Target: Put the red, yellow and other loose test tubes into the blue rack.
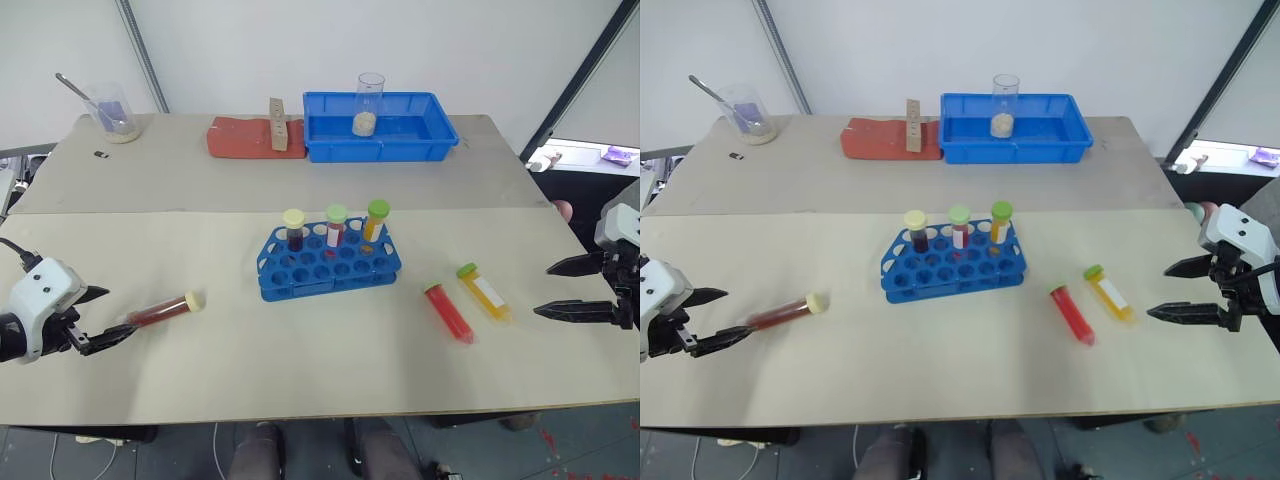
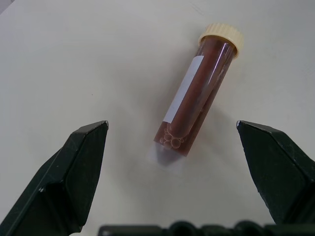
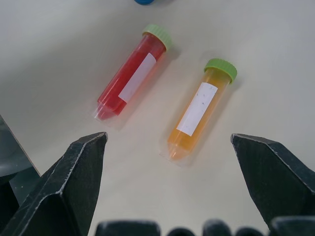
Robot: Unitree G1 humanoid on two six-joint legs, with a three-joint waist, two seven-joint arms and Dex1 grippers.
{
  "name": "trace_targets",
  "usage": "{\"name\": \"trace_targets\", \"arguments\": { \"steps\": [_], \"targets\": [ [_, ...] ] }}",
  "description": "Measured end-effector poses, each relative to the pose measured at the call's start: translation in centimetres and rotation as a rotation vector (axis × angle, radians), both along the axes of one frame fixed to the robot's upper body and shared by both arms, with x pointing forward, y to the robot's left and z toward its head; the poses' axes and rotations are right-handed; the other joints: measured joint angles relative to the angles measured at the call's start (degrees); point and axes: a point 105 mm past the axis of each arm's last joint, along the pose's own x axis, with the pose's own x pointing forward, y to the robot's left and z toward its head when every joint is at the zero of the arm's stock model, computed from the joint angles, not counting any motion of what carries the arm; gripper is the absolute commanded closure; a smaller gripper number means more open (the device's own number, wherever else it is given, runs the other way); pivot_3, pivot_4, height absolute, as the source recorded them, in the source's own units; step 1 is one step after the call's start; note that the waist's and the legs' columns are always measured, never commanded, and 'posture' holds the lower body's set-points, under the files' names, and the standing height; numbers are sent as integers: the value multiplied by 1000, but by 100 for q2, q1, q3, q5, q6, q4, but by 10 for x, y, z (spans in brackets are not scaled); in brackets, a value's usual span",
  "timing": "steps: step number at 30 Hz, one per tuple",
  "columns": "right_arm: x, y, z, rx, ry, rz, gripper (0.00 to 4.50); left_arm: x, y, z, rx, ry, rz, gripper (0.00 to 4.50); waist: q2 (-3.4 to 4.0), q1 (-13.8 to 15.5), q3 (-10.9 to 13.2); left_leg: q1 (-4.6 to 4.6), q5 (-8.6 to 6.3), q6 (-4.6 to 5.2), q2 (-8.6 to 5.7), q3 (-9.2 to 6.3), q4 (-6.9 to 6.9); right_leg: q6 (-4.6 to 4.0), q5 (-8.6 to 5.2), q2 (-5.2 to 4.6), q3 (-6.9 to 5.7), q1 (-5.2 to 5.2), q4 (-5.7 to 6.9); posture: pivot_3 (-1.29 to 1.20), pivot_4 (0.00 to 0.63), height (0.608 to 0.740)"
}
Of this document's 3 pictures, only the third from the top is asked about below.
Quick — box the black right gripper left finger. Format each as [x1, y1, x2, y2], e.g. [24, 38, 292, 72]
[0, 132, 109, 236]

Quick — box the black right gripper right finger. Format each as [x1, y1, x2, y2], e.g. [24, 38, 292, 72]
[230, 133, 315, 236]

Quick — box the red liquid tube green cap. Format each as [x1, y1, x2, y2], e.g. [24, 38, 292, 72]
[94, 24, 172, 123]

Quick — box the orange liquid tube green cap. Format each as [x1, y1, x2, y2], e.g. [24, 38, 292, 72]
[166, 58, 238, 162]

